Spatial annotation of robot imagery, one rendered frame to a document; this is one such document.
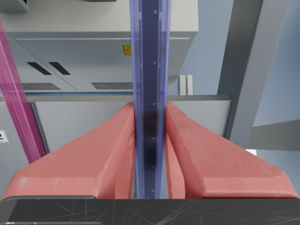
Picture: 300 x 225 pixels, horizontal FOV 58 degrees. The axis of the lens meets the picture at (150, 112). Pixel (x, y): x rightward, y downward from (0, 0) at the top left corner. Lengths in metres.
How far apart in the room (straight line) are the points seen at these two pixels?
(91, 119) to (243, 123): 0.14
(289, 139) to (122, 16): 0.40
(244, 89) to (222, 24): 1.02
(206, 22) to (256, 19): 1.02
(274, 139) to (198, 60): 0.61
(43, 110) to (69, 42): 0.32
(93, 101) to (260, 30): 0.15
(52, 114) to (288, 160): 1.07
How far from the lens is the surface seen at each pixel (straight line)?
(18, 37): 0.59
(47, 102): 0.26
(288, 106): 1.25
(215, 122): 0.27
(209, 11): 1.26
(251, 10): 0.23
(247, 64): 0.23
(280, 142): 0.63
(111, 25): 0.52
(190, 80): 0.80
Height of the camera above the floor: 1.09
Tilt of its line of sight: 83 degrees down
